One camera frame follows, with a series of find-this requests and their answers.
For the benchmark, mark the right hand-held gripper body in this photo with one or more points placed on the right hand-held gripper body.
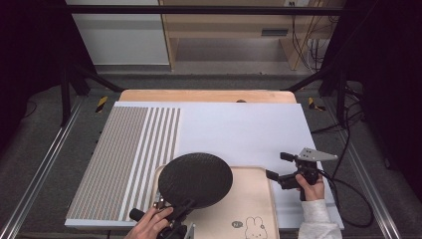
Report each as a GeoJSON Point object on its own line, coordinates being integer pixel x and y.
{"type": "Point", "coordinates": [316, 154]}

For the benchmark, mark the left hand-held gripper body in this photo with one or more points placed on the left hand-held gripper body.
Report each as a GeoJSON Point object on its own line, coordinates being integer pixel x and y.
{"type": "Point", "coordinates": [177, 230]}

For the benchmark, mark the black round plate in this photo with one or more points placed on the black round plate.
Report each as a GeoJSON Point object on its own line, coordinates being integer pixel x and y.
{"type": "Point", "coordinates": [195, 179]}

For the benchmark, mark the beige tray with rabbit print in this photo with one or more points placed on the beige tray with rabbit print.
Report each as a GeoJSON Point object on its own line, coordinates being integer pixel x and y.
{"type": "Point", "coordinates": [249, 199]}

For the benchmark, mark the person's left hand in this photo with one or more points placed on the person's left hand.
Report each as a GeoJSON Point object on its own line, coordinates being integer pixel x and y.
{"type": "Point", "coordinates": [147, 229]}

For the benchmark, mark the person's right hand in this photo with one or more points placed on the person's right hand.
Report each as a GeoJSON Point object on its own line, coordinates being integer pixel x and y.
{"type": "Point", "coordinates": [314, 192]}

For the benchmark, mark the yellow black tape strip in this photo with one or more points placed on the yellow black tape strip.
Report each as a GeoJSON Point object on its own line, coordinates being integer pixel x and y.
{"type": "Point", "coordinates": [313, 104]}
{"type": "Point", "coordinates": [102, 104]}

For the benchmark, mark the white board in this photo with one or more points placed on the white board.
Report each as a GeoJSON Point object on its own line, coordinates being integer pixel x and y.
{"type": "Point", "coordinates": [239, 132]}

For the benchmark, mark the black metal stand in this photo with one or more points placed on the black metal stand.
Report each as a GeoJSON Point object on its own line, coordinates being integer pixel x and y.
{"type": "Point", "coordinates": [65, 99]}
{"type": "Point", "coordinates": [341, 99]}

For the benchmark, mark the grey striped placemat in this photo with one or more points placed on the grey striped placemat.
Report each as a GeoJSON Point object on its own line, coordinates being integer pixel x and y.
{"type": "Point", "coordinates": [132, 149]}

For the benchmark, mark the wooden table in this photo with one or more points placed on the wooden table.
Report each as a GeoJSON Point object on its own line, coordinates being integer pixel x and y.
{"type": "Point", "coordinates": [199, 96]}

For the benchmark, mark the dark curtain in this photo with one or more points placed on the dark curtain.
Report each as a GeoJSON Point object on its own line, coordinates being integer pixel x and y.
{"type": "Point", "coordinates": [388, 66]}
{"type": "Point", "coordinates": [30, 49]}

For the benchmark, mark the grey label on shelf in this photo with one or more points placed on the grey label on shelf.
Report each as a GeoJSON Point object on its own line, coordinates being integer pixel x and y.
{"type": "Point", "coordinates": [274, 32]}

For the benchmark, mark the wooden shelf unit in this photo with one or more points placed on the wooden shelf unit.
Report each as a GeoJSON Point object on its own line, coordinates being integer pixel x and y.
{"type": "Point", "coordinates": [225, 21]}

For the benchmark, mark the white cabinet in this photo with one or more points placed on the white cabinet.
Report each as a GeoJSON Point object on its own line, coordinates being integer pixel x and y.
{"type": "Point", "coordinates": [122, 36]}

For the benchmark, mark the aluminium rail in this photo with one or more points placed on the aluminium rail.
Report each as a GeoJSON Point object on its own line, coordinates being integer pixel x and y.
{"type": "Point", "coordinates": [40, 176]}
{"type": "Point", "coordinates": [371, 186]}

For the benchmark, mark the black horizontal frame bar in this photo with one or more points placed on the black horizontal frame bar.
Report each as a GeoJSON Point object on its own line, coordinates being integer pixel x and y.
{"type": "Point", "coordinates": [199, 9]}

